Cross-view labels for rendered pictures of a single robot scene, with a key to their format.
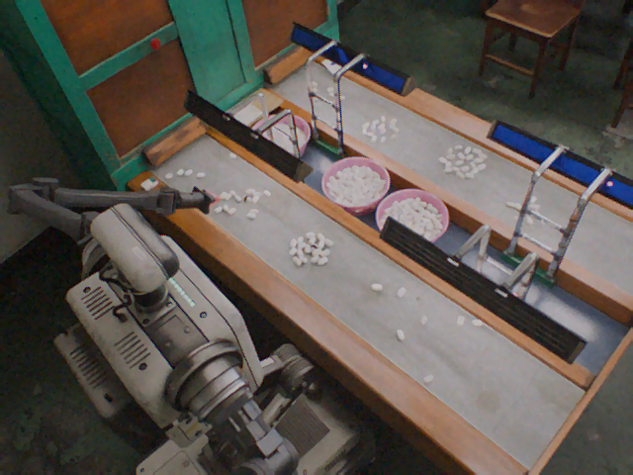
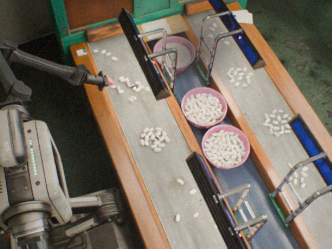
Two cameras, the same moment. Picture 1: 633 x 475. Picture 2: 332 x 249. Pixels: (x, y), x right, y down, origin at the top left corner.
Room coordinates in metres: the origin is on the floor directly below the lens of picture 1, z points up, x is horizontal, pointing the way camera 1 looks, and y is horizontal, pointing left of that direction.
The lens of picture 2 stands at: (0.22, -0.27, 2.70)
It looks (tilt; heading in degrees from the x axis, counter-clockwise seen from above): 60 degrees down; 13
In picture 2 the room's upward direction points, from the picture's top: 5 degrees clockwise
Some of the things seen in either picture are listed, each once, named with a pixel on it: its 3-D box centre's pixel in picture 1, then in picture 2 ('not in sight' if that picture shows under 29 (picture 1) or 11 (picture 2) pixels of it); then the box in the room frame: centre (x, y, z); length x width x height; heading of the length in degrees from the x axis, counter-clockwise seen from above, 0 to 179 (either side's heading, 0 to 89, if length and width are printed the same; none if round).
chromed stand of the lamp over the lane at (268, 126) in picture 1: (268, 155); (155, 67); (1.60, 0.14, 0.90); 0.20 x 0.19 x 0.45; 40
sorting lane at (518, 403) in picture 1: (327, 262); (160, 151); (1.18, -0.02, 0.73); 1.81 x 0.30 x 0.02; 40
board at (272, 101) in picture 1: (245, 113); (161, 28); (2.03, 0.24, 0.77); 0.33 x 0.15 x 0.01; 130
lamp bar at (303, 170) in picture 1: (242, 131); (141, 50); (1.55, 0.21, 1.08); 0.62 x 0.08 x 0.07; 40
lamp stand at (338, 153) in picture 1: (338, 102); (217, 49); (1.85, -0.16, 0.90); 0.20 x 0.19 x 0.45; 40
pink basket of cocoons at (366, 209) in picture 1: (355, 189); (203, 109); (1.52, -0.18, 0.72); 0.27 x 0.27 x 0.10
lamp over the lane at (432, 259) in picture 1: (475, 280); (223, 215); (0.80, -0.41, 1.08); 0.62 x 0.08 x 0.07; 40
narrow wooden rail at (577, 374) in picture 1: (360, 236); (189, 143); (1.29, -0.16, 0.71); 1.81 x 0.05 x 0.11; 40
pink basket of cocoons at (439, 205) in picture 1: (411, 224); (224, 149); (1.31, -0.36, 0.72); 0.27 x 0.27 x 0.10
